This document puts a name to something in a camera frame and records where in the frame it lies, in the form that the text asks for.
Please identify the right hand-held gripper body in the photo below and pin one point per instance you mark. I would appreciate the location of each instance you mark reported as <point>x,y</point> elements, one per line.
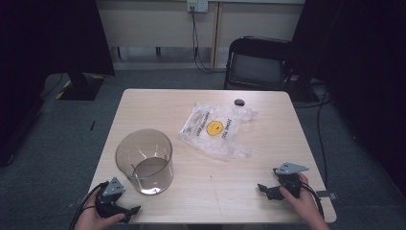
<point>288,183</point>

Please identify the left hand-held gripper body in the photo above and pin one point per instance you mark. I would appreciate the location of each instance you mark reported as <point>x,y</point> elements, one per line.
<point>111,190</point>

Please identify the clear smiley plastic bag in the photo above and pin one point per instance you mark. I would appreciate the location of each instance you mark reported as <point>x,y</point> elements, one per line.
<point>214,127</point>

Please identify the person's right hand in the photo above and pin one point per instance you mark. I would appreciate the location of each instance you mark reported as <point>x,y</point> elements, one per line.
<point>303,204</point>

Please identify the person's left hand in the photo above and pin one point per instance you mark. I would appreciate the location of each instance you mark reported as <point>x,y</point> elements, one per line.
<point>91,218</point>

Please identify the grey tape strip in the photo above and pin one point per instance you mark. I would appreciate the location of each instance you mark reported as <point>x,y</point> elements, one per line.
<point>326,194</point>

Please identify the small black stick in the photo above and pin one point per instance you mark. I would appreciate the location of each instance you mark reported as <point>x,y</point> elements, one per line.
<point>92,125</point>

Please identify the small dark round object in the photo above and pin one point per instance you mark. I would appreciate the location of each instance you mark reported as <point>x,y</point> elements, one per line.
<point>239,102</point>

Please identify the dark stand base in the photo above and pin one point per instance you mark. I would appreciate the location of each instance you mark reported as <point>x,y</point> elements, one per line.
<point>303,92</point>

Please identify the black stand base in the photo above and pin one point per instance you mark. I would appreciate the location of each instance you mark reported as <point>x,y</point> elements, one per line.
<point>83,91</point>

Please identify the yellow black hazard tape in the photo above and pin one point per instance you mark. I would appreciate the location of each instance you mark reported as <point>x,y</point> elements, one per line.
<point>98,77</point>
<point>59,95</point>
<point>66,84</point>

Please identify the black folding chair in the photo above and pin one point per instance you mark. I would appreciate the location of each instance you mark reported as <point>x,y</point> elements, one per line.
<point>255,70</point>

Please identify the black curtain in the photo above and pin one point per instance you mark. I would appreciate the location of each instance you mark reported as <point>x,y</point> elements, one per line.
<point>360,64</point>
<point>48,38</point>

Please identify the white wall outlet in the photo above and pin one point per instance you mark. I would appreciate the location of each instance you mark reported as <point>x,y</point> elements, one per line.
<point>197,5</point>

